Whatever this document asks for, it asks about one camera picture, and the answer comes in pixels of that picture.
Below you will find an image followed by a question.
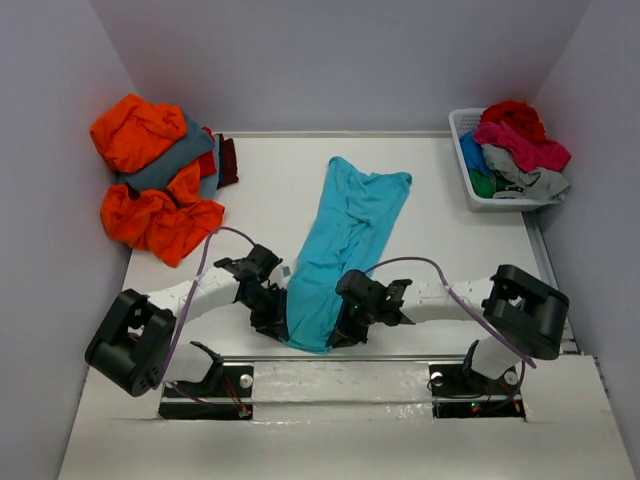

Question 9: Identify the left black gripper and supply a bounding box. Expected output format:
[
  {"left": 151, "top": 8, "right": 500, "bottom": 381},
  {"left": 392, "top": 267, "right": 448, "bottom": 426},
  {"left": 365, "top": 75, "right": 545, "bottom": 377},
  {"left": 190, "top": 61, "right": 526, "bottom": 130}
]
[{"left": 240, "top": 285, "right": 289, "bottom": 342}]

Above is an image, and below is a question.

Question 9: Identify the teal t shirt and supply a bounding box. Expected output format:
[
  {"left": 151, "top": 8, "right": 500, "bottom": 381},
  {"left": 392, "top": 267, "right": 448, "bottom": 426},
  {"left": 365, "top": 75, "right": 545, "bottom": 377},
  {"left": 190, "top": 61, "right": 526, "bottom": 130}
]
[{"left": 284, "top": 157, "right": 412, "bottom": 354}]

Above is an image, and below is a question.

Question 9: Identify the orange t shirt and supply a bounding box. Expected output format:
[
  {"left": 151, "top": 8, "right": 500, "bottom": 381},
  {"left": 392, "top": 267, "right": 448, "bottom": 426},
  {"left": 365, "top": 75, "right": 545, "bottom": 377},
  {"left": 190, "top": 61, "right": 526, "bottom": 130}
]
[{"left": 89, "top": 93, "right": 225, "bottom": 267}]

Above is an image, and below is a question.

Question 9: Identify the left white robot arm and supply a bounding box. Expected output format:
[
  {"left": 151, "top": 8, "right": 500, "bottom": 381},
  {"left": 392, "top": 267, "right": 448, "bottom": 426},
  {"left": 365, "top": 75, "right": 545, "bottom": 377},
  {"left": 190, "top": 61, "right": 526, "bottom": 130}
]
[{"left": 84, "top": 244, "right": 288, "bottom": 397}]

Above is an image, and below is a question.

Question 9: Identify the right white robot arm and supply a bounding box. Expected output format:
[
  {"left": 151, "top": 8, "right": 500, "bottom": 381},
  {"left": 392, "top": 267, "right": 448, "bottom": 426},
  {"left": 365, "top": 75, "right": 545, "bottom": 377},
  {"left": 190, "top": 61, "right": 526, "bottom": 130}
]
[{"left": 327, "top": 264, "right": 569, "bottom": 397}]

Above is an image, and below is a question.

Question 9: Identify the dark red folded shirt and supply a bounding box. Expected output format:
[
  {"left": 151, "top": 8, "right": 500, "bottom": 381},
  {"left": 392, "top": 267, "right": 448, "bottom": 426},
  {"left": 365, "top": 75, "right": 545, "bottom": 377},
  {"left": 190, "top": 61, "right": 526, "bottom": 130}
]
[{"left": 197, "top": 134, "right": 239, "bottom": 198}]

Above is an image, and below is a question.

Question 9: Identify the green garment in basket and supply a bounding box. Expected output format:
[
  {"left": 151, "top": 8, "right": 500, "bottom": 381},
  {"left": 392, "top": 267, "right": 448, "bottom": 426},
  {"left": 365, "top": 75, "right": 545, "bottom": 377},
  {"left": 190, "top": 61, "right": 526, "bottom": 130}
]
[{"left": 467, "top": 169, "right": 497, "bottom": 199}]

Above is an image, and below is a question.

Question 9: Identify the blue t shirt in basket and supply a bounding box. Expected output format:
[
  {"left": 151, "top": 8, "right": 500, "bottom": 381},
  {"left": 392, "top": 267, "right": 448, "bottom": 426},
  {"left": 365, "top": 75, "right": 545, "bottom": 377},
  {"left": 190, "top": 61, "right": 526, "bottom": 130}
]
[{"left": 459, "top": 131, "right": 492, "bottom": 175}]

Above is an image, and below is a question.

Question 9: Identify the white plastic laundry basket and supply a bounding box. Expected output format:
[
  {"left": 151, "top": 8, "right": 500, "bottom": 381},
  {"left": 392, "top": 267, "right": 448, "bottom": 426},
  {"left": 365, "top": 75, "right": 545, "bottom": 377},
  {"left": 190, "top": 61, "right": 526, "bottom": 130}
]
[{"left": 448, "top": 107, "right": 559, "bottom": 212}]

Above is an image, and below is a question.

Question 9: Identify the grey t shirt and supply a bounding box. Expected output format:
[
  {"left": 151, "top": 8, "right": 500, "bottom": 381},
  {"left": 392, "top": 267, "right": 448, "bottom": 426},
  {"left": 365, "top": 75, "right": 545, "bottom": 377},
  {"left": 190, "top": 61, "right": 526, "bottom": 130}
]
[{"left": 481, "top": 144, "right": 570, "bottom": 202}]

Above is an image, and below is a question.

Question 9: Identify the magenta t shirt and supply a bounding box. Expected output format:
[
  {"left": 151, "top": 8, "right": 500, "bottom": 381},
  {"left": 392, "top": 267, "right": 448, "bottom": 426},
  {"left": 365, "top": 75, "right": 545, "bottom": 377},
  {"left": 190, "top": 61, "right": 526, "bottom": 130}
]
[{"left": 472, "top": 121, "right": 571, "bottom": 172}]

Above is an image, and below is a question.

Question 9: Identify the red t shirt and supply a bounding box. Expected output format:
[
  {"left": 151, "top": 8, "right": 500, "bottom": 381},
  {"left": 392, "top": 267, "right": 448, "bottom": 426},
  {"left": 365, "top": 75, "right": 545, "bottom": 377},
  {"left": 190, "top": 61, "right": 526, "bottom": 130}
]
[{"left": 481, "top": 100, "right": 547, "bottom": 143}]

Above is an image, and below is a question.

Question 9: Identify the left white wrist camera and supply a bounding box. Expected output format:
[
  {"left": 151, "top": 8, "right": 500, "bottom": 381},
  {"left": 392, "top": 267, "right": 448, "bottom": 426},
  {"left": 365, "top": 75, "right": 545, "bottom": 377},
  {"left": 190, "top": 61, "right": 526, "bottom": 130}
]
[{"left": 268, "top": 263, "right": 293, "bottom": 289}]

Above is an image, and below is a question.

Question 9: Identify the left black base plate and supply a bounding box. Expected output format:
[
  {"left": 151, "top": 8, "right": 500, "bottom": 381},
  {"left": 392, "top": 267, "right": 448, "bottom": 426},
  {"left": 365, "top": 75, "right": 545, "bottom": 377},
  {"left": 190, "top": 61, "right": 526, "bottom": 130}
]
[{"left": 158, "top": 362, "right": 254, "bottom": 421}]

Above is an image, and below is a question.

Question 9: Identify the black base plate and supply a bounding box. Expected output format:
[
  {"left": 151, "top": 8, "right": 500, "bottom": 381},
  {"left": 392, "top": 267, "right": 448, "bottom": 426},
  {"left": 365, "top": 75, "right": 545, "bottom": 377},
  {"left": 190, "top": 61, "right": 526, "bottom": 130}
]
[
  {"left": 158, "top": 362, "right": 254, "bottom": 421},
  {"left": 427, "top": 363, "right": 526, "bottom": 419}
]

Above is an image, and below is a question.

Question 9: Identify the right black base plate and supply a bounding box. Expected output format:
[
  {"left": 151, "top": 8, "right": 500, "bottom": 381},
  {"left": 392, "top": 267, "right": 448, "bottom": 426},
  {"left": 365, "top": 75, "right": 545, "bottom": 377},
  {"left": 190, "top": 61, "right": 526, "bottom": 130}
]
[{"left": 427, "top": 363, "right": 526, "bottom": 419}]

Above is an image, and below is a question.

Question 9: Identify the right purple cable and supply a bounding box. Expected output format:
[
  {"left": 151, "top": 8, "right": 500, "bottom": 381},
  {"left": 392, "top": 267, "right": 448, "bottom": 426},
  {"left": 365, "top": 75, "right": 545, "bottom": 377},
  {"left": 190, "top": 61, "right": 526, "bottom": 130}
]
[{"left": 362, "top": 256, "right": 539, "bottom": 416}]

